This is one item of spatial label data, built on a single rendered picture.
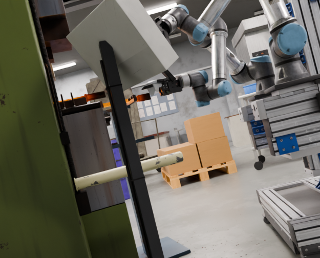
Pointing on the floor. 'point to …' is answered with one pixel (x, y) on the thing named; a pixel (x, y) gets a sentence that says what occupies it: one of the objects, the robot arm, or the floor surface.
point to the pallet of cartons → (200, 151)
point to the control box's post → (131, 150)
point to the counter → (238, 131)
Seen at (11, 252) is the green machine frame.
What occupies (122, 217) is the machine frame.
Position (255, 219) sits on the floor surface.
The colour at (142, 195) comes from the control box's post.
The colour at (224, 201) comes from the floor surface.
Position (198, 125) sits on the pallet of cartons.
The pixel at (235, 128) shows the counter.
